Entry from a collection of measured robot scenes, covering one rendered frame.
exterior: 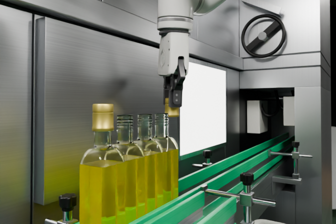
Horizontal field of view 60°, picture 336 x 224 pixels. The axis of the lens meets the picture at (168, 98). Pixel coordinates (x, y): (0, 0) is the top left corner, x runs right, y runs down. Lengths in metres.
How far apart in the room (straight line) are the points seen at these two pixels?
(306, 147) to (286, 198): 0.26
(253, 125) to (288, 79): 0.33
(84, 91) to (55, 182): 0.18
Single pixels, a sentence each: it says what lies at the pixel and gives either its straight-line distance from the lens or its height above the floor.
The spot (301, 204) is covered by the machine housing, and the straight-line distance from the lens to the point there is 1.56.
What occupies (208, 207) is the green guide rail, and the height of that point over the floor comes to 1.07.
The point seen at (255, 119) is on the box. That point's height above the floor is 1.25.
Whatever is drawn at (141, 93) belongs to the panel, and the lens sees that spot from 0.76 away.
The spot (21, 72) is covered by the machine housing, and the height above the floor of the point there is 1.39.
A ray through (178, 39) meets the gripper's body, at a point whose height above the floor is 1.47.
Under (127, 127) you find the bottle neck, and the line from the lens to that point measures 0.52.
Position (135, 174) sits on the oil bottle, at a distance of 0.53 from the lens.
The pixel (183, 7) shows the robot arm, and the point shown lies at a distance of 0.68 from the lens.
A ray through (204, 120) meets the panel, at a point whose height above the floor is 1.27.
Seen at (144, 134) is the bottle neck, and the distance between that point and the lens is 0.57.
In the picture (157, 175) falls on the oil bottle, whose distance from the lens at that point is 0.58.
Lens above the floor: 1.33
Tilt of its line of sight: 1 degrees up
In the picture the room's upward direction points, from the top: straight up
